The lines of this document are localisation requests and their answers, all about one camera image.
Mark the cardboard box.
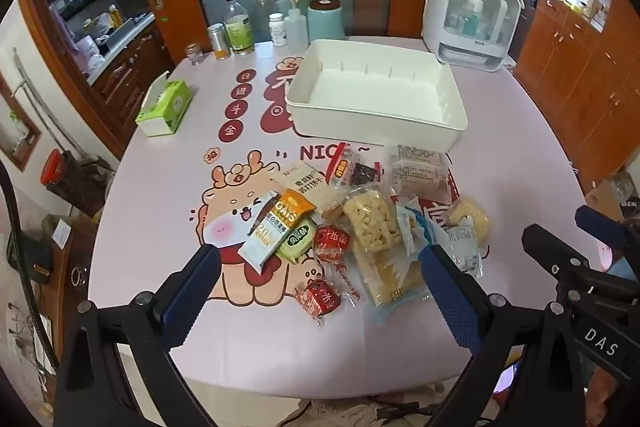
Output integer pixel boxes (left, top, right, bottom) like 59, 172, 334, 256
585, 179, 640, 228

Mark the light blue canister brown lid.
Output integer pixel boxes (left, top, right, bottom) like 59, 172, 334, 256
307, 0, 346, 44

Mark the silver white snack packet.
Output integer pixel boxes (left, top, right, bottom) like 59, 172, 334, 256
432, 217, 483, 278

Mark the round pale pastry packet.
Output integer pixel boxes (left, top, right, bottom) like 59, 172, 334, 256
447, 198, 492, 248

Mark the dark bin with red lid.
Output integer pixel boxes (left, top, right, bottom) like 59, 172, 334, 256
40, 148, 108, 218

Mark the clear bread packet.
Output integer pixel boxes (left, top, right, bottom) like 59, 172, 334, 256
390, 144, 451, 200

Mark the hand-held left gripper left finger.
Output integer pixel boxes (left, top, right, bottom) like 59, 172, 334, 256
52, 245, 222, 427

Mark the glass bottle with green label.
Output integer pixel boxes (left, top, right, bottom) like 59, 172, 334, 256
223, 0, 256, 56

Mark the white pill bottle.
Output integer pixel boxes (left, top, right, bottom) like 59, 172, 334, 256
268, 13, 288, 47

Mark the red round snack packet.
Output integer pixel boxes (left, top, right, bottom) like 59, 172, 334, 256
312, 223, 351, 264
294, 277, 346, 327

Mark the green tissue box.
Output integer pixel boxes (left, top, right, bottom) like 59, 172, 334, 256
135, 73, 195, 138

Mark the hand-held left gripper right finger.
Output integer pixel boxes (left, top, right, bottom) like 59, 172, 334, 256
419, 244, 591, 427

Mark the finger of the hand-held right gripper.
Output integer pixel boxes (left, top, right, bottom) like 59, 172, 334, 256
575, 206, 640, 253
522, 223, 640, 308

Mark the metal can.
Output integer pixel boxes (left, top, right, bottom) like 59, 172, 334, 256
207, 23, 232, 60

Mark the blue white snack packet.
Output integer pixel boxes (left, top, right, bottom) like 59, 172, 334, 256
396, 199, 431, 258

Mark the white orange oat bar packet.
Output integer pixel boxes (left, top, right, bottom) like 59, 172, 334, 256
239, 189, 317, 273

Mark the red sausage packet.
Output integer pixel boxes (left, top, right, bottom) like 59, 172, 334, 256
325, 143, 361, 188

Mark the wooden wall niche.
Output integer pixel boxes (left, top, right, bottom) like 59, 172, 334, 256
0, 74, 43, 172

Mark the wooden kitchen cabinet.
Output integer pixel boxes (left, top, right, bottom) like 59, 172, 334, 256
87, 19, 173, 120

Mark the beige cracker packet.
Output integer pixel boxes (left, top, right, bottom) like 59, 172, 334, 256
270, 159, 351, 220

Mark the large clear puffed snack packet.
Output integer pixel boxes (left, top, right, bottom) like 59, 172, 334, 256
342, 187, 432, 324

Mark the green pastry packet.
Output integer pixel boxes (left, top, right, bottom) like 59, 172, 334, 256
275, 217, 321, 265

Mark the white plastic storage bin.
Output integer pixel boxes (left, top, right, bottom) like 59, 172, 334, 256
286, 39, 469, 152

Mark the black cable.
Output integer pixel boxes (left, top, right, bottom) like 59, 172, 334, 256
0, 162, 57, 375

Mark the wooden sideboard cabinet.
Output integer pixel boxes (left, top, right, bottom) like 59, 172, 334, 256
515, 0, 640, 175

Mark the clear squeeze bottle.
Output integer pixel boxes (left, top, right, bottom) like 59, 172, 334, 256
274, 0, 311, 52

